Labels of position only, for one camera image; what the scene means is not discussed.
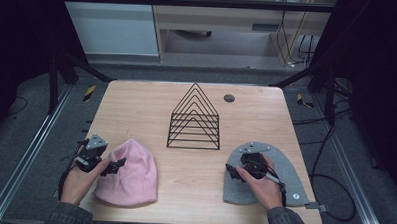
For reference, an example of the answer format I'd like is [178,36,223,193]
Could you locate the pink knit hat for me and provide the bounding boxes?
[92,136,161,210]

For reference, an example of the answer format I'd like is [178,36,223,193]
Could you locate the thin black floor cable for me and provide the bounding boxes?
[5,94,30,118]

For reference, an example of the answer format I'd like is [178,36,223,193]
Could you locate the left hand-held gripper cable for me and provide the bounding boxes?
[56,138,86,202]

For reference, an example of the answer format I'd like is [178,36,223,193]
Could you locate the hanging desk cables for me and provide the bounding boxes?
[274,0,317,69]

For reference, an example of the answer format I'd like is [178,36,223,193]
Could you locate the white cabinet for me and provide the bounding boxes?
[56,0,161,59]

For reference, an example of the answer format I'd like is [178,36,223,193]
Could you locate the hand-held gripper cable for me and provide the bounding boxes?
[56,138,86,202]
[276,181,289,208]

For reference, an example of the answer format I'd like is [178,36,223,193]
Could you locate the black floor cable bundle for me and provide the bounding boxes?
[292,78,354,128]

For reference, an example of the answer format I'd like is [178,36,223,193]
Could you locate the black wire triangle rack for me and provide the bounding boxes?
[165,81,224,151]

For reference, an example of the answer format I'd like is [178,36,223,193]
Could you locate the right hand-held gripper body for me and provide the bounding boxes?
[233,140,286,191]

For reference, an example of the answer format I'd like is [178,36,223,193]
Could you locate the grey tape strip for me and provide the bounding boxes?
[304,201,329,213]

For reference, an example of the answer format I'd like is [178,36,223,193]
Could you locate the black frame strut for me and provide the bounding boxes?
[267,60,338,126]
[46,50,118,118]

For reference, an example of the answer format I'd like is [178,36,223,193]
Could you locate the black curtain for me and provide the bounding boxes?
[305,0,397,200]
[0,0,91,146]

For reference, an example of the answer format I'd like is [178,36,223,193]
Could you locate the person's left hand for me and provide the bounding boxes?
[59,155,112,207]

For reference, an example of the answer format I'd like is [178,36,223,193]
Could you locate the grey knit hat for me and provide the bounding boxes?
[222,140,312,209]

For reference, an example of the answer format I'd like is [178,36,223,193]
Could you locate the black looped floor cable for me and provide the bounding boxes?
[307,124,360,224]

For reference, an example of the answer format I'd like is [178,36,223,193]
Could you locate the right hand-held gripper cable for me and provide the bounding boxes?
[276,181,289,208]

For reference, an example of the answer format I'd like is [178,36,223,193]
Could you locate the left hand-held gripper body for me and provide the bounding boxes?
[73,132,110,174]

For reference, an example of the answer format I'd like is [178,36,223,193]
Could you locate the person's right hand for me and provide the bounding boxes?
[234,153,286,213]

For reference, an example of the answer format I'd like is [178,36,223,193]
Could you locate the aluminium floor rail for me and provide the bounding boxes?
[307,92,392,224]
[0,81,74,224]

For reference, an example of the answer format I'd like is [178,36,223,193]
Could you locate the black horizontal frame bar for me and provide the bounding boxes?
[58,0,336,14]

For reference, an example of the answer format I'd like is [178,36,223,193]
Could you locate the yellow-handled tool right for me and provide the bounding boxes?
[296,92,315,109]

